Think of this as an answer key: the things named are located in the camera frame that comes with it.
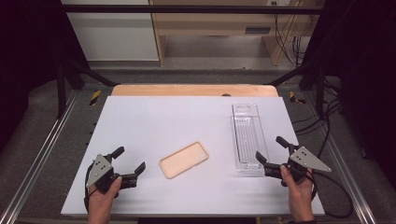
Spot hanging black cables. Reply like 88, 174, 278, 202
273, 13, 313, 67

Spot beige phone case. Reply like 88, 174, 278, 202
159, 141, 210, 180

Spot person's left hand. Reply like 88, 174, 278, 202
88, 175, 123, 217

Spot person's right hand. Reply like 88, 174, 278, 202
279, 164, 316, 203

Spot white work mat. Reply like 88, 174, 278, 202
60, 95, 326, 217

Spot aluminium rail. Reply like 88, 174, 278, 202
0, 92, 79, 224
302, 92, 378, 224

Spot black curtain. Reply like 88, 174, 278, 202
302, 0, 396, 182
0, 0, 92, 154

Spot clear plastic tray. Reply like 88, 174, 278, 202
231, 103, 271, 177

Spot white cabinet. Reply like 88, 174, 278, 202
61, 0, 160, 62

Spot black floor cables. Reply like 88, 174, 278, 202
292, 77, 344, 161

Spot black horizontal frame bar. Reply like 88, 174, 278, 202
61, 4, 325, 15

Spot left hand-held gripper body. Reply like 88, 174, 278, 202
85, 153, 138, 195

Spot wooden desk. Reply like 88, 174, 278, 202
148, 0, 313, 67

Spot yellow black tape strip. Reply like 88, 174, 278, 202
89, 90, 103, 107
289, 91, 308, 105

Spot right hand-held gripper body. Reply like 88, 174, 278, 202
263, 145, 332, 189

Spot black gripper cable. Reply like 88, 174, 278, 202
82, 163, 98, 215
306, 169, 355, 219

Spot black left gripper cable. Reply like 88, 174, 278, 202
82, 163, 98, 215

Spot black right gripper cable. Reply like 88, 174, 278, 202
306, 169, 355, 219

